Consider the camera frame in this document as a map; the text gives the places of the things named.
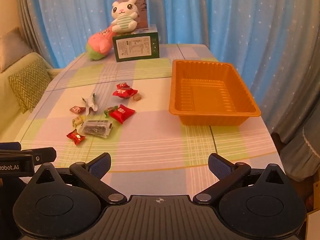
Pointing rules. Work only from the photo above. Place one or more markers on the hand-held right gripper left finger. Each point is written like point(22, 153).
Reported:
point(100, 166)

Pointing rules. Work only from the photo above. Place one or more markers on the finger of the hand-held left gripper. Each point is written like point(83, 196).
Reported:
point(11, 146)
point(45, 155)

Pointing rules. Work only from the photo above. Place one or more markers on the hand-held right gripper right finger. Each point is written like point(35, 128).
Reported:
point(217, 166)

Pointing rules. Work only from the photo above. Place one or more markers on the small red candy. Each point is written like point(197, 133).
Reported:
point(77, 109)
point(75, 136)

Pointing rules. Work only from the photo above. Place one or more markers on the clear packet with dark filling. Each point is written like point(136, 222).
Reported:
point(96, 128)

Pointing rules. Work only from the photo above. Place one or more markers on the yellow green candy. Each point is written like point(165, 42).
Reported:
point(78, 120)

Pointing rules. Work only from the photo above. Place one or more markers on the green-wrapped brown candy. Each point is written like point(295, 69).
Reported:
point(109, 110)

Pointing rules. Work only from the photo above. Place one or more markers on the large red candy packet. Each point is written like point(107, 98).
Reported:
point(121, 113)

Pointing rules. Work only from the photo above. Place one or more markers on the white green foil wrapper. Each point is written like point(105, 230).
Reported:
point(90, 103)

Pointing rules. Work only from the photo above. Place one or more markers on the orange plastic tray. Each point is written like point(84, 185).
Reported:
point(212, 90)

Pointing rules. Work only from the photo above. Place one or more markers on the small brown candy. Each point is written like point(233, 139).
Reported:
point(136, 97)

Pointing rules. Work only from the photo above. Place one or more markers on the cream sofa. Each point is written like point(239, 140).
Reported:
point(7, 92)

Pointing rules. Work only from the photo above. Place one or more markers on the plaid tablecloth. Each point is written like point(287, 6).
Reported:
point(150, 142)

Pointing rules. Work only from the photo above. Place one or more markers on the green chevron cushion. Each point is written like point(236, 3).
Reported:
point(30, 82)

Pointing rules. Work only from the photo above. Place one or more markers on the grey lace-trimmed cloth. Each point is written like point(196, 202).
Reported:
point(302, 155)

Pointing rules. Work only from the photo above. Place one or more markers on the grey cushion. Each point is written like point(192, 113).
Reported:
point(12, 47)

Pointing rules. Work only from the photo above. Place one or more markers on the white cardboard box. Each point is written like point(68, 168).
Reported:
point(313, 225)

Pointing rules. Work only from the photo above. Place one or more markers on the pink green peach plush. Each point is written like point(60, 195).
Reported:
point(98, 45)

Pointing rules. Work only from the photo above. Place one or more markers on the green cardboard box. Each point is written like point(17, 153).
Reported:
point(135, 47)

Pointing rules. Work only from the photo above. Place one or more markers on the grey curtain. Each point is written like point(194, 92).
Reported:
point(27, 17)

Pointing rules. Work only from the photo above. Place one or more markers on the white rabbit plush toy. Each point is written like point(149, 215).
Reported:
point(123, 17)

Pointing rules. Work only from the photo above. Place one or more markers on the blue star curtain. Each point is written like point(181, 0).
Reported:
point(195, 12)

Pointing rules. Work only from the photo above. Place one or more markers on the beige printed box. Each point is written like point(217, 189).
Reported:
point(143, 10)

